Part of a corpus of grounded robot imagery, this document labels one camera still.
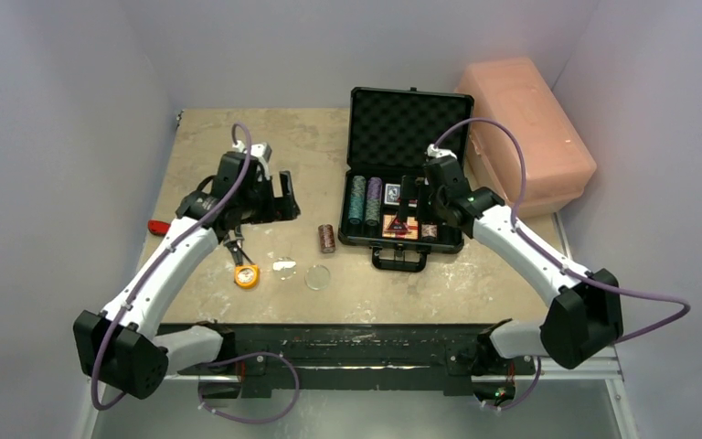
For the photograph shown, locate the purple black chip stack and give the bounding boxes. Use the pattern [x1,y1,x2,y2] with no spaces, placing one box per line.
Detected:
[367,177,384,203]

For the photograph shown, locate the orange blue chip stack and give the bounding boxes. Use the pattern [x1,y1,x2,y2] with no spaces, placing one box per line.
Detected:
[420,224,439,241]

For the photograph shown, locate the yellow blue chip stack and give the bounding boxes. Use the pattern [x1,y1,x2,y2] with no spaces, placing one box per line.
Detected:
[364,199,381,227]

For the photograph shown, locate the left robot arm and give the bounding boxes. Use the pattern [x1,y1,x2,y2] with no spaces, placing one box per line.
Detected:
[72,151,300,410]

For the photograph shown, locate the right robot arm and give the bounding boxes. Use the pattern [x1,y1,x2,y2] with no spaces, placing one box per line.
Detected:
[400,155,623,372]

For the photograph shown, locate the black poker set case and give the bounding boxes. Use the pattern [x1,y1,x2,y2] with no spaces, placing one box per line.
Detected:
[336,87,474,273]

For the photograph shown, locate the blue card deck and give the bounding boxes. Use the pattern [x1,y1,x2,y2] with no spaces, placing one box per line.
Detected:
[383,183,401,206]

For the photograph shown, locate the triangular all-in button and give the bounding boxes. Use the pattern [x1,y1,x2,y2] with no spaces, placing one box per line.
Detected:
[384,214,409,235]

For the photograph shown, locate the red card deck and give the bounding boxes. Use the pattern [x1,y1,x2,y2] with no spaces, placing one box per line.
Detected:
[381,214,420,241]

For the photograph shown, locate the orange black chip stack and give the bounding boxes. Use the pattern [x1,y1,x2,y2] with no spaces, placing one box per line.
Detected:
[317,224,336,254]

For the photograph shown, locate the yellow blue chips in case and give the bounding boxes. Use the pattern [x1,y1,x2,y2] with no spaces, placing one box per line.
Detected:
[350,176,367,204]

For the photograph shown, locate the green blue chip stack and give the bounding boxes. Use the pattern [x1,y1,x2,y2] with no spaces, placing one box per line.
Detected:
[347,198,364,225]

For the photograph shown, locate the orange tape measure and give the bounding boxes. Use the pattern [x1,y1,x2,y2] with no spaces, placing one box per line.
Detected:
[234,264,260,289]

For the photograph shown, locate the clear acrylic disc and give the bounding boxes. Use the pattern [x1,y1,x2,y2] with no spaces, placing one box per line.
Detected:
[304,264,331,291]

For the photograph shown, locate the pink plastic storage box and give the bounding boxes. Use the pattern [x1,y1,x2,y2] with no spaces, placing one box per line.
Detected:
[455,58,597,218]

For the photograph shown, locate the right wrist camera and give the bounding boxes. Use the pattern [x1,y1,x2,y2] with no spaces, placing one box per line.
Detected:
[426,144,457,160]

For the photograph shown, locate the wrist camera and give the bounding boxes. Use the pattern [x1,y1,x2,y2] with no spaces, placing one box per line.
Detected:
[426,144,457,160]
[251,143,272,181]

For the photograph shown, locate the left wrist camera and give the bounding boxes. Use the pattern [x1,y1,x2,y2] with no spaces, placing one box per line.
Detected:
[251,143,272,181]

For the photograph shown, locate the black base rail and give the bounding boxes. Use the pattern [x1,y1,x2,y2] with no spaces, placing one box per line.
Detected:
[173,324,535,402]

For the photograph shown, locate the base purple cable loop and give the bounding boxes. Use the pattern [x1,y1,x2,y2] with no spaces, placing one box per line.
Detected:
[197,352,302,425]

